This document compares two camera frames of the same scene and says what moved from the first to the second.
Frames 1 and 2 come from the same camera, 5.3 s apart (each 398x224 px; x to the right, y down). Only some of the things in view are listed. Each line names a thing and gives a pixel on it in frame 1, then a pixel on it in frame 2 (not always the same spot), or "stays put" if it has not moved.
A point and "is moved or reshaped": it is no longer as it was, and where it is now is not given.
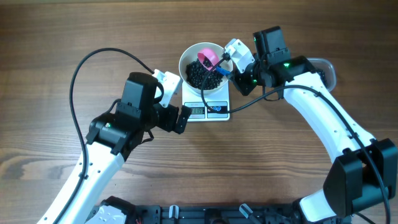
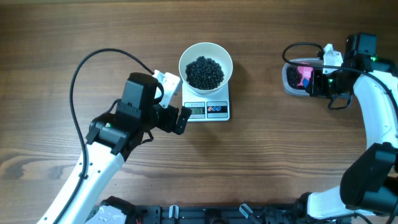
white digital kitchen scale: [218, 101] stays put
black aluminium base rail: [217, 214] stays put
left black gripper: [169, 124] stays put
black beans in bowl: [196, 72] stays put
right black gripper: [237, 78] -> [314, 88]
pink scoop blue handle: [209, 58] is moved or reshaped
